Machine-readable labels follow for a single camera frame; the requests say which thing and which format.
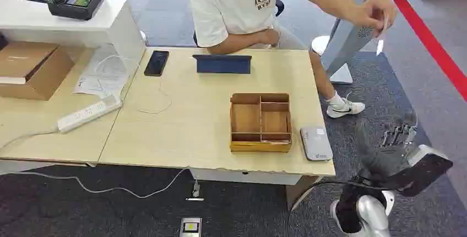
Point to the person's left hand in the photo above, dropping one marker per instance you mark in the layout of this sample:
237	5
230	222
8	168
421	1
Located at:
374	12

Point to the person's right hand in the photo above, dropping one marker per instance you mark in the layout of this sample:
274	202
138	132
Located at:
270	36

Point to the robot right hand grey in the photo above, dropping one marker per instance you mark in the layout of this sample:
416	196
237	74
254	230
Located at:
381	155

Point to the white card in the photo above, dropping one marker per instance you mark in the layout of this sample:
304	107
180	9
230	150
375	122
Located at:
381	38

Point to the robot right arm silver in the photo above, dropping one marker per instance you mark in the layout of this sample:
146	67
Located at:
372	211

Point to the grey metal stand column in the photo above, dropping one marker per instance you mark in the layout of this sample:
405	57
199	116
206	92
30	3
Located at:
346	41

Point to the person's torso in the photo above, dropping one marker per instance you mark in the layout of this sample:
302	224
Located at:
233	5

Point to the white round base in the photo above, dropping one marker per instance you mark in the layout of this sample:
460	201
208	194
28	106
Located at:
320	44

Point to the blue tablet case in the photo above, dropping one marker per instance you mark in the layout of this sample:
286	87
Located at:
222	64

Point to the red floor tape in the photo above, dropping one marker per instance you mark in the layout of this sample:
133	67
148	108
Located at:
427	34

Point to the white sneaker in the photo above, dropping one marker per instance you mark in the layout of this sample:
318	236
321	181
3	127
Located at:
344	107

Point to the person's leg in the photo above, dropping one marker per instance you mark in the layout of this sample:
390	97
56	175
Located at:
323	76

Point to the grey card reader device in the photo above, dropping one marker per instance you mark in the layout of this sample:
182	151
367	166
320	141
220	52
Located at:
316	143

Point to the wooden compartment box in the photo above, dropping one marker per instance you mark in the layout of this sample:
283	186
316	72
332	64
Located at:
260	123

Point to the brown desk leg panel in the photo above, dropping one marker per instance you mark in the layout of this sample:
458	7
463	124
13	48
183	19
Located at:
301	191

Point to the black smartphone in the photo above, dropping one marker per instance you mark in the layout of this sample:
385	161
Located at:
156	63

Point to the white desk shelf riser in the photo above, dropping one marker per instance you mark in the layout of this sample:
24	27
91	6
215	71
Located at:
109	23

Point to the white plug adapter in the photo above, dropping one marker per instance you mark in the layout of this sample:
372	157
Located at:
196	190

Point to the white paper sheets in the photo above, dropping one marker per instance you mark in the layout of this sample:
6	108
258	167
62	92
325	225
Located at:
104	78

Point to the white power strip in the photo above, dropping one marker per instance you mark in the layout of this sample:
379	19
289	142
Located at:
89	113

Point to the black remote controller with antennas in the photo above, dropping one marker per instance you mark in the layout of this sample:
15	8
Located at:
74	1

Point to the floor socket box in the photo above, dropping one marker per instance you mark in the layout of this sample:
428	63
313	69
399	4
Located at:
190	227

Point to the brown cardboard box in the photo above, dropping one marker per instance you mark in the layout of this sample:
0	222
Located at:
34	70

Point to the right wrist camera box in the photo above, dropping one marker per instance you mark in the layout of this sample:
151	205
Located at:
423	171

